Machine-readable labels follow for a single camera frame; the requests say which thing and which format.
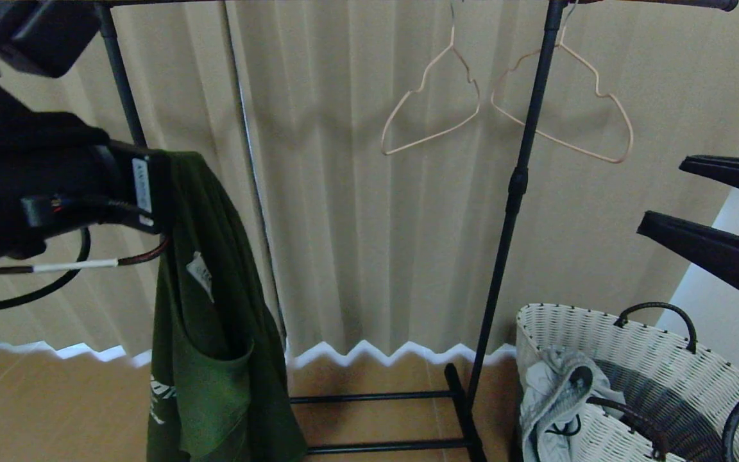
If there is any white laundry basket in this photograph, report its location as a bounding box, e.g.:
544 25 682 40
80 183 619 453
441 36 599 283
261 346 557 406
514 302 739 462

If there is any black cable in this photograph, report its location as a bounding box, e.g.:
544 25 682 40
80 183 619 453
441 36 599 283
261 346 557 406
0 228 92 315

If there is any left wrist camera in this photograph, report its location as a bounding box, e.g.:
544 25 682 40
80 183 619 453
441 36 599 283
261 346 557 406
0 0 102 81

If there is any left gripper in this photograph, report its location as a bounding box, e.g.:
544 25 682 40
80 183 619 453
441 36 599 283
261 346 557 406
0 112 175 268

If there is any pink clothes hanger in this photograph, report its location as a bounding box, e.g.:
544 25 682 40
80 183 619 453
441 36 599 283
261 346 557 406
490 0 634 165
380 0 481 157

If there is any black clothes rack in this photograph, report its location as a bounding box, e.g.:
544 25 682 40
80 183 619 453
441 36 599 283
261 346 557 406
90 0 739 462

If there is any pale grey garment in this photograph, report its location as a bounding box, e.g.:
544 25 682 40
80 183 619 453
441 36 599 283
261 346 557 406
518 346 628 462

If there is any green long-sleeved shirt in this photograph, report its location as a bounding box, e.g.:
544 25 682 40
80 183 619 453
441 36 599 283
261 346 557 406
146 151 309 462

